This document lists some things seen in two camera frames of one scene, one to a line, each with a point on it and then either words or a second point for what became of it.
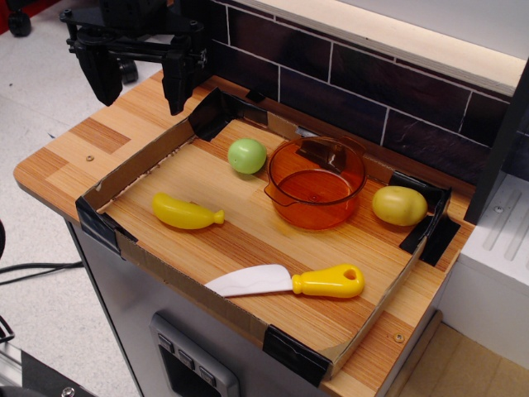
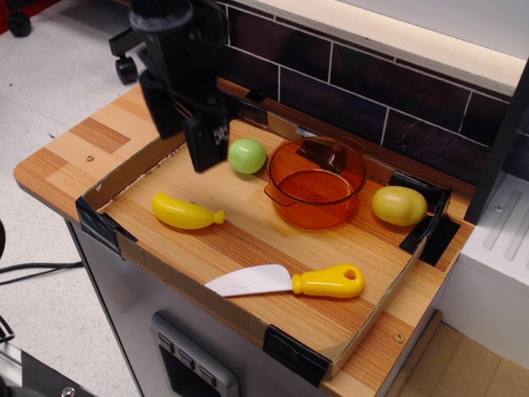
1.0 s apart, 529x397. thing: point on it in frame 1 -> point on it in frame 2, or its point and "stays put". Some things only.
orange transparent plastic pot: (319, 179) stays put
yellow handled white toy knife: (345, 280) stays put
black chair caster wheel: (129, 71) stays put
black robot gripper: (144, 27) -> (183, 52)
